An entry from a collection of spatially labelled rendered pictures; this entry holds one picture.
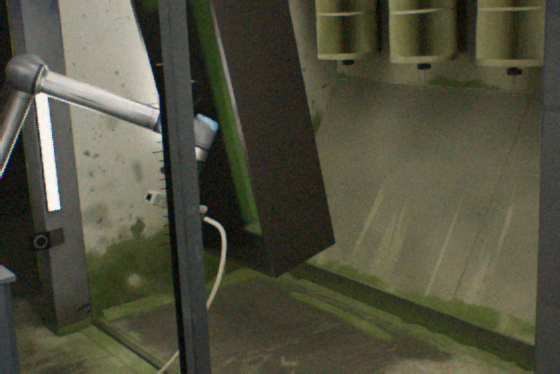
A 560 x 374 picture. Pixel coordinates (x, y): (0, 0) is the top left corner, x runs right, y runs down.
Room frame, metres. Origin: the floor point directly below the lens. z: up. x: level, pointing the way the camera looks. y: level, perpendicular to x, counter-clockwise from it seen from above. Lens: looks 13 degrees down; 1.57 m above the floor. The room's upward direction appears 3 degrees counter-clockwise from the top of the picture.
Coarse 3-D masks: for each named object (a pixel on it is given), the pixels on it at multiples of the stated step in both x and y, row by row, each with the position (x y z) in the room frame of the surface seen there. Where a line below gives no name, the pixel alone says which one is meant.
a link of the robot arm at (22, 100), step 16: (0, 96) 2.91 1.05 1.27; (16, 96) 2.88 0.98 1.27; (32, 96) 2.92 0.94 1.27; (0, 112) 2.88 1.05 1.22; (16, 112) 2.89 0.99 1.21; (0, 128) 2.87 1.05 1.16; (16, 128) 2.90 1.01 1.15; (0, 144) 2.88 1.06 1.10; (0, 160) 2.89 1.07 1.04; (0, 176) 2.92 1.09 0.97
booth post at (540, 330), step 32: (544, 32) 1.45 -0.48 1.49; (544, 64) 1.45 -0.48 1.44; (544, 96) 1.45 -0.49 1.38; (544, 128) 1.45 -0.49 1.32; (544, 160) 1.45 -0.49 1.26; (544, 192) 1.45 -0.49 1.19; (544, 224) 1.44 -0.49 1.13; (544, 256) 1.44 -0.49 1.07; (544, 288) 1.44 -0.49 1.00; (544, 320) 1.44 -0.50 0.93; (544, 352) 1.44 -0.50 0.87
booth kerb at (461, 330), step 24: (312, 264) 4.05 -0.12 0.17; (336, 288) 3.89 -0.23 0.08; (360, 288) 3.74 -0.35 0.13; (408, 312) 3.48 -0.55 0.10; (432, 312) 3.36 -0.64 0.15; (456, 336) 3.25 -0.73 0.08; (480, 336) 3.14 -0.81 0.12; (504, 336) 3.04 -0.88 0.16; (504, 360) 3.04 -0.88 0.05; (528, 360) 2.95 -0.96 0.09
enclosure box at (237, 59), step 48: (144, 0) 3.41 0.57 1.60; (192, 0) 3.56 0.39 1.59; (240, 0) 2.98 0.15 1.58; (288, 0) 3.13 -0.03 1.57; (144, 48) 3.38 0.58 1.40; (192, 48) 3.55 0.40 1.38; (240, 48) 2.97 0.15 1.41; (288, 48) 3.12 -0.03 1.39; (240, 96) 2.97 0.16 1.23; (288, 96) 3.12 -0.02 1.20; (240, 144) 3.65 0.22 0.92; (288, 144) 3.11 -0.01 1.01; (240, 192) 3.69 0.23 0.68; (288, 192) 3.11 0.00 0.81; (240, 240) 3.50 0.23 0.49; (288, 240) 3.10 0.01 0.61
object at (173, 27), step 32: (160, 0) 1.88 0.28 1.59; (160, 32) 1.89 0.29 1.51; (192, 96) 1.89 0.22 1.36; (192, 128) 1.88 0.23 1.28; (192, 160) 1.88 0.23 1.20; (192, 192) 1.87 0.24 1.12; (192, 224) 1.87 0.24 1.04; (192, 256) 1.86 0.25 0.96; (192, 288) 1.86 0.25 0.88; (192, 320) 1.86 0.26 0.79; (192, 352) 1.86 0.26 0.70
